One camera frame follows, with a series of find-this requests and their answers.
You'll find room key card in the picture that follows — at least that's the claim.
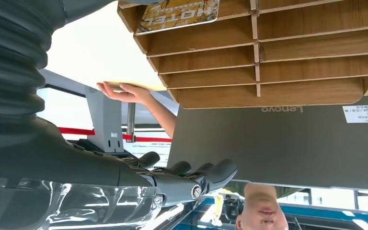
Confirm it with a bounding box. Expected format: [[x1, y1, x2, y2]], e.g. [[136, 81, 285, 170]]
[[135, 0, 220, 35]]

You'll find wooden card organizer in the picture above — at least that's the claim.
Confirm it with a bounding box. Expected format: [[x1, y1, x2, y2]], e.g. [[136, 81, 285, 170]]
[[117, 0, 368, 110]]

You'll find person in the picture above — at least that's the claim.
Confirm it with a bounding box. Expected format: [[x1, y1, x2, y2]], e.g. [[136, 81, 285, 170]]
[[96, 81, 304, 230]]

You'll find red barrier belt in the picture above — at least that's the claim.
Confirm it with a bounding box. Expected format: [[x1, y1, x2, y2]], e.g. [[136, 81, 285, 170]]
[[57, 126, 173, 143]]

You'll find grey laptop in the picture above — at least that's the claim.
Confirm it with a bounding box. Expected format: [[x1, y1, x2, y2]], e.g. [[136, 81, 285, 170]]
[[167, 71, 368, 192]]

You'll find chrome stanchion post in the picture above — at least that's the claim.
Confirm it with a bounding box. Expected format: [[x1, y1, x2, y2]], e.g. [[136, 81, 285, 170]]
[[126, 102, 137, 143]]

